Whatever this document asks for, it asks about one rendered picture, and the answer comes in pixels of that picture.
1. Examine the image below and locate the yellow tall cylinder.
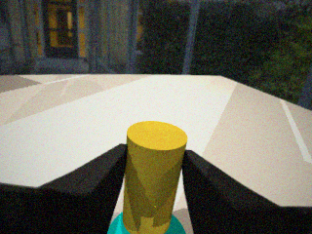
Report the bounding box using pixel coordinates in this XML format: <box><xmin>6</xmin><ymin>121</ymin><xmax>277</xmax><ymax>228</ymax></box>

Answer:
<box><xmin>123</xmin><ymin>121</ymin><xmax>187</xmax><ymax>234</ymax></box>

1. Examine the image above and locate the cyan circle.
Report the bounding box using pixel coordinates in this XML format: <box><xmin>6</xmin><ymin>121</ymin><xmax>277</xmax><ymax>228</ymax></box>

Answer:
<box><xmin>107</xmin><ymin>212</ymin><xmax>186</xmax><ymax>234</ymax></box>

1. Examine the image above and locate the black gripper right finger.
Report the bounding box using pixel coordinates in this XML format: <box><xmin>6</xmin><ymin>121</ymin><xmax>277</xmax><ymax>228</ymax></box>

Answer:
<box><xmin>182</xmin><ymin>149</ymin><xmax>312</xmax><ymax>234</ymax></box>

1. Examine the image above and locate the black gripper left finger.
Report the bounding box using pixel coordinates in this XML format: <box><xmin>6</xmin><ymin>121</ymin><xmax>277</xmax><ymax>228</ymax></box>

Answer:
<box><xmin>0</xmin><ymin>143</ymin><xmax>128</xmax><ymax>234</ymax></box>

